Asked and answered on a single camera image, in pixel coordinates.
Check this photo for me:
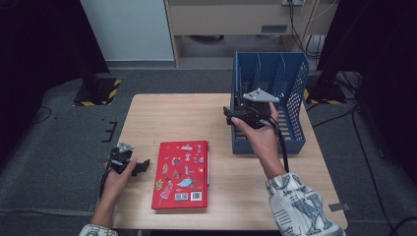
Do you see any blue plastic file rack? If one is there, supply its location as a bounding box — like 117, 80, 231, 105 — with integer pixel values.
229, 49, 310, 155

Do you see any left hand-held gripper cable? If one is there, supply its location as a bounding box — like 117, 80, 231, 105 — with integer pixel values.
98, 160, 114, 200

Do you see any black stand with striped base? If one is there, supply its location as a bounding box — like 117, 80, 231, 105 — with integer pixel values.
72, 62, 122, 107
303, 70, 348, 106

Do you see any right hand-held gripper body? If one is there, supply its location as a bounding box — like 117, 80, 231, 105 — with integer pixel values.
241, 88, 280, 130

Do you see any hand-held gripper cable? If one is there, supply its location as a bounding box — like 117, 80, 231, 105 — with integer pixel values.
268, 116, 290, 174
98, 160, 114, 200

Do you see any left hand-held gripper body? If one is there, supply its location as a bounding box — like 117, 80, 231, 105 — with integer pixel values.
108, 141, 136, 175

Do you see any red picture book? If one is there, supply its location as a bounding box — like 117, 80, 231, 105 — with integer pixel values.
150, 140, 209, 210

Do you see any long black floor cable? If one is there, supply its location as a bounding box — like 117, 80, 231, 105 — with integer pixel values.
350, 107, 417, 236

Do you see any right hand-held gripper cable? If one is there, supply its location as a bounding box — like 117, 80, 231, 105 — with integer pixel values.
268, 116, 290, 174

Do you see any hanging cable bundle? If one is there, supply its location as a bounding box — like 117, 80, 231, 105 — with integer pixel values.
287, 0, 338, 62

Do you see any white panel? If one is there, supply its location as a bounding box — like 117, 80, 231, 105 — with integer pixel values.
81, 0, 175, 62

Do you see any dark curtain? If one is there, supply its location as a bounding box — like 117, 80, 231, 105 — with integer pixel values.
0, 0, 111, 171
316, 0, 417, 185

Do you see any person's right hand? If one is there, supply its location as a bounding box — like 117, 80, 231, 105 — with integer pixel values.
231, 101, 282, 165

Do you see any beige wooden cabinet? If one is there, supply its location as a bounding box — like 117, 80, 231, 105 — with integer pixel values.
163, 0, 338, 68

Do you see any person's left hand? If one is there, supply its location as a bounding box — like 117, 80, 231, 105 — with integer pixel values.
101, 159, 138, 205

